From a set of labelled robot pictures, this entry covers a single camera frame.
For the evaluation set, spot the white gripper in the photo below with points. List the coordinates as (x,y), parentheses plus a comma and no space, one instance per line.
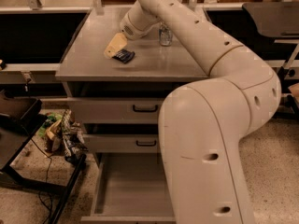
(130,27)

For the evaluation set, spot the dark blue rxbar wrapper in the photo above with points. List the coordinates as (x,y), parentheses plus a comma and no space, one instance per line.
(124,56)

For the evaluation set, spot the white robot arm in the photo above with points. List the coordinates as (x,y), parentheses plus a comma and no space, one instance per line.
(202,123)

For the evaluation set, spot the grey top drawer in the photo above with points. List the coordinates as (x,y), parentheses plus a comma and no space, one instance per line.
(119,102)

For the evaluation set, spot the grey drawer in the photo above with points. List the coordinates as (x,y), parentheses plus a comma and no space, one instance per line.
(131,189)
(122,138)
(119,102)

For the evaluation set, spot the grey middle drawer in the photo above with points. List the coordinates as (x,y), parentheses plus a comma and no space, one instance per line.
(122,138)

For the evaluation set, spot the grey bottom drawer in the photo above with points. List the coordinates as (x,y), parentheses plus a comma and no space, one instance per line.
(131,189)

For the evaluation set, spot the pile of snack bags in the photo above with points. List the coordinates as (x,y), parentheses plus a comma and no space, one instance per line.
(61,131)

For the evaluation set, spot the black tray table left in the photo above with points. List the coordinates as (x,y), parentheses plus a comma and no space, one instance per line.
(20,119)

